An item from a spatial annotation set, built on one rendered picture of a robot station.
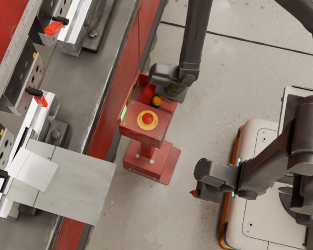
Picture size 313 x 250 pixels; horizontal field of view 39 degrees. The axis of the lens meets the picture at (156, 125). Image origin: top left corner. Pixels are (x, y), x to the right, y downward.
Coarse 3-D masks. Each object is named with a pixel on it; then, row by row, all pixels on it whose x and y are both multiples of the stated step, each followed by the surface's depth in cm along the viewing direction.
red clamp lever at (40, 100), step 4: (28, 88) 104; (32, 88) 103; (28, 92) 103; (32, 92) 103; (36, 92) 103; (40, 92) 103; (36, 96) 104; (40, 96) 103; (36, 100) 107; (40, 100) 106; (44, 100) 108; (40, 104) 109; (44, 104) 109
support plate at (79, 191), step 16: (32, 144) 125; (48, 144) 125; (64, 160) 124; (80, 160) 124; (96, 160) 124; (64, 176) 122; (80, 176) 123; (96, 176) 123; (112, 176) 123; (16, 192) 121; (32, 192) 121; (48, 192) 121; (64, 192) 121; (80, 192) 121; (96, 192) 121; (48, 208) 120; (64, 208) 120; (80, 208) 120; (96, 208) 120; (96, 224) 119
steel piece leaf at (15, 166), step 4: (20, 148) 124; (20, 152) 124; (24, 152) 124; (28, 152) 124; (16, 156) 123; (20, 156) 123; (24, 156) 123; (16, 160) 123; (20, 160) 123; (24, 160) 123; (12, 164) 123; (16, 164) 123; (20, 164) 123; (8, 168) 122; (12, 168) 122; (16, 168) 122; (20, 168) 122; (8, 172) 122; (12, 172) 122; (16, 172) 122; (12, 176) 122; (16, 176) 122
